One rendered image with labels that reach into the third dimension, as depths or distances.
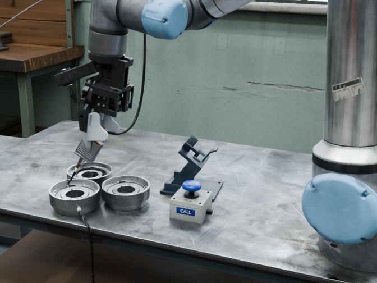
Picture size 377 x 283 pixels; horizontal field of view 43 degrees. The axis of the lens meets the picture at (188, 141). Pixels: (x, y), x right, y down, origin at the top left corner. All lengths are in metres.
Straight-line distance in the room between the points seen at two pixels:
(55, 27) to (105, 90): 1.93
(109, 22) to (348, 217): 0.54
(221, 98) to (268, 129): 0.31
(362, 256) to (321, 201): 0.20
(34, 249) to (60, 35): 1.67
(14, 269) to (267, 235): 0.68
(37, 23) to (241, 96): 1.23
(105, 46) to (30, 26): 2.04
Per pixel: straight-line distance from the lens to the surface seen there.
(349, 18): 0.68
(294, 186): 1.19
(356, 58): 0.68
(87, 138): 1.01
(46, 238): 1.45
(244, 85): 2.58
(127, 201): 1.01
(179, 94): 2.70
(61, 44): 2.85
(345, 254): 0.90
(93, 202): 1.02
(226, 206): 1.06
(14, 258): 1.39
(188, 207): 0.97
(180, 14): 0.86
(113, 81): 0.96
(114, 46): 0.93
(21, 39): 3.01
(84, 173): 1.16
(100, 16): 0.92
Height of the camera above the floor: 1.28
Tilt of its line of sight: 20 degrees down
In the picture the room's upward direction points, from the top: 2 degrees clockwise
